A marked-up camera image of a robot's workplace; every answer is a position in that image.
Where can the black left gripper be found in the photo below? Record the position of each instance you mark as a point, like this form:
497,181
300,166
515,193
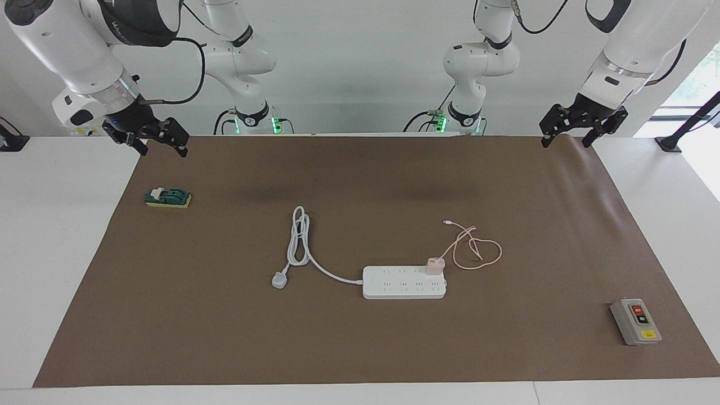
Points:
588,115

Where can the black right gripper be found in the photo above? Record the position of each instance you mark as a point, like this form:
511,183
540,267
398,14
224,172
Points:
138,121

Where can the pink charger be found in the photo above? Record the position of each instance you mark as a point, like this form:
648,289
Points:
435,265

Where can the white power strip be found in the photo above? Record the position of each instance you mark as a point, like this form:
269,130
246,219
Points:
399,283

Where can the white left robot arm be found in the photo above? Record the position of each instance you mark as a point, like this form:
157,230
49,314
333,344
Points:
635,39

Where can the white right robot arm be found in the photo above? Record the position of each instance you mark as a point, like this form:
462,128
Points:
73,50

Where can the black angled stand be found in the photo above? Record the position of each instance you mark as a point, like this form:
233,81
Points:
683,128

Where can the small black table clamp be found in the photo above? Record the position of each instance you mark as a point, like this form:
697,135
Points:
12,142

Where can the brown table mat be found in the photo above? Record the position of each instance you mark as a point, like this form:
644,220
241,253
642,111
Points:
360,349

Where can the green knife switch yellow base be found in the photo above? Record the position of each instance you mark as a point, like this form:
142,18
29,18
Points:
169,197

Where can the white wall outlet box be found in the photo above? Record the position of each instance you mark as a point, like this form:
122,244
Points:
84,131

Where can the grey push-button switch box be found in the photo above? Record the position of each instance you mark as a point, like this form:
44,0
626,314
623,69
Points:
633,323

